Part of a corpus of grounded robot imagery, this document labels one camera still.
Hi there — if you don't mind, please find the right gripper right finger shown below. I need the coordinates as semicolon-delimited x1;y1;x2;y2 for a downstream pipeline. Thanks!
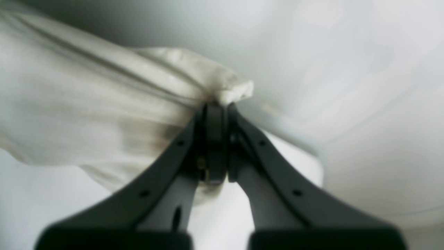
227;104;407;250

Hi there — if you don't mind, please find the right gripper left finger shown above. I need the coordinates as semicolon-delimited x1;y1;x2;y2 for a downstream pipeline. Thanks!
36;104;227;250

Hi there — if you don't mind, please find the beige T-shirt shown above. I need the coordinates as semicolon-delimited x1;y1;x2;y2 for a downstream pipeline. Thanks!
0;2;254;192

